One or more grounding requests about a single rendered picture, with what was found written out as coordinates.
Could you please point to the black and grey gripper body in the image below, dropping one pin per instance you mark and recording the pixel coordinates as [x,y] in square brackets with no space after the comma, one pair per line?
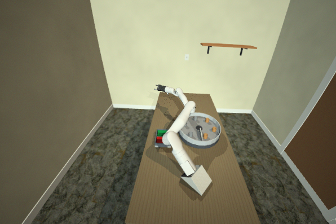
[163,88]

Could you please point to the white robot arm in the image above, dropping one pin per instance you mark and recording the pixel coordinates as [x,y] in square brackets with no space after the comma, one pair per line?
[171,137]

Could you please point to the red and green divided tray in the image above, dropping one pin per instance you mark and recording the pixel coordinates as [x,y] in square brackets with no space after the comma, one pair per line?
[158,140]

